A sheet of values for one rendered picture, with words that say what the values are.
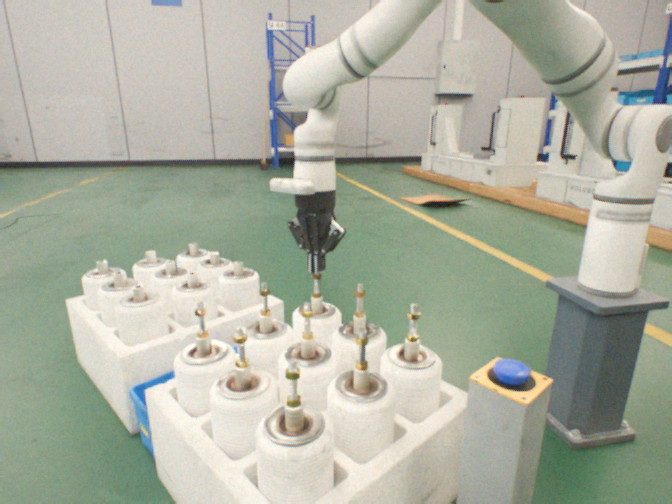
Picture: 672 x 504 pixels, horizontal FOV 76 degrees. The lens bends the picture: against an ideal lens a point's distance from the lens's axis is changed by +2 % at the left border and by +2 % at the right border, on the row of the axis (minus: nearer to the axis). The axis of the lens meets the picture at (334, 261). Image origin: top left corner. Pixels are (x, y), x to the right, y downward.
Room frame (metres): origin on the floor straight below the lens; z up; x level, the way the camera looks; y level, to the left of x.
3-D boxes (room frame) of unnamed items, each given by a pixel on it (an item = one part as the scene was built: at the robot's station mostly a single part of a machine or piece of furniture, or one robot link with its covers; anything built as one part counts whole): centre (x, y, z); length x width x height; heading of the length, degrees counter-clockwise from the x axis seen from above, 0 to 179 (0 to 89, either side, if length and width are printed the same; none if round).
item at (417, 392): (0.60, -0.12, 0.16); 0.10 x 0.10 x 0.18
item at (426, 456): (0.61, 0.04, 0.09); 0.39 x 0.39 x 0.18; 43
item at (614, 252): (0.77, -0.52, 0.39); 0.09 x 0.09 x 0.17; 12
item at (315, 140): (0.78, 0.03, 0.62); 0.09 x 0.07 x 0.15; 144
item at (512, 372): (0.44, -0.21, 0.32); 0.04 x 0.04 x 0.02
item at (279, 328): (0.69, 0.12, 0.25); 0.08 x 0.08 x 0.01
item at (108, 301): (0.92, 0.49, 0.16); 0.10 x 0.10 x 0.18
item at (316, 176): (0.76, 0.05, 0.52); 0.11 x 0.09 x 0.06; 142
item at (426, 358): (0.60, -0.12, 0.25); 0.08 x 0.08 x 0.01
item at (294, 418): (0.44, 0.05, 0.26); 0.02 x 0.02 x 0.03
